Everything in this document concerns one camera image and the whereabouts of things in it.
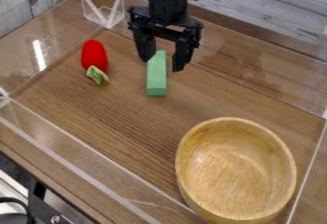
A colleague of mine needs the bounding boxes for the black metal table leg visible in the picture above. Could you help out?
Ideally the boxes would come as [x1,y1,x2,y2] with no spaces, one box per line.
[27,180,73,224]

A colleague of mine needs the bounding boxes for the black cable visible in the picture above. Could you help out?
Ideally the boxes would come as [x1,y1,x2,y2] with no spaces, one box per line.
[0,196,35,224]

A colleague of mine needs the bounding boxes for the red plush pepper toy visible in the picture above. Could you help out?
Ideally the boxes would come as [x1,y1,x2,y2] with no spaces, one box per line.
[79,39,108,85]

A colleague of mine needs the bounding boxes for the clear acrylic tray walls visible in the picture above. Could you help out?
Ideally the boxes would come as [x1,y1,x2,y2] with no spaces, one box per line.
[0,0,327,224]

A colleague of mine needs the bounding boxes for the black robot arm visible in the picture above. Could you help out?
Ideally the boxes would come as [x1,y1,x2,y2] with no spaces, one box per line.
[128,0,204,72]

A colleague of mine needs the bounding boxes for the green rectangular block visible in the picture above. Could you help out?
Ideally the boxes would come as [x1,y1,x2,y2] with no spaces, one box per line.
[145,51,166,96]

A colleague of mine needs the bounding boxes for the clear acrylic corner bracket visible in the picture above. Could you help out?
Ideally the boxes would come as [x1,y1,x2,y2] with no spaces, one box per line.
[79,0,125,29]

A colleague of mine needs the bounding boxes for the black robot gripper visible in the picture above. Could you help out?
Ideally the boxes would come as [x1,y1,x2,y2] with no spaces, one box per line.
[128,7,204,72]

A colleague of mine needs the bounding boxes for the wooden bowl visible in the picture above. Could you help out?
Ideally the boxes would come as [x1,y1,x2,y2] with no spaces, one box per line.
[174,117,297,224]

